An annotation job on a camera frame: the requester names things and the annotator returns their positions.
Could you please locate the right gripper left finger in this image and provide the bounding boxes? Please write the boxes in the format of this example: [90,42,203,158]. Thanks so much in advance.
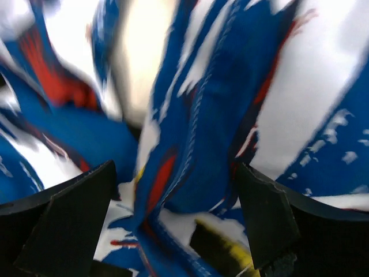
[1,161,116,276]

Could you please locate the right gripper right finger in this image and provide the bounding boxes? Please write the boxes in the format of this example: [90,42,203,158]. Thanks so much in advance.
[235,164,368,276]

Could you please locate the blue white red patterned trousers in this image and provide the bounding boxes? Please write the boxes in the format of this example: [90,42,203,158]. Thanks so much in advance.
[1,1,368,276]

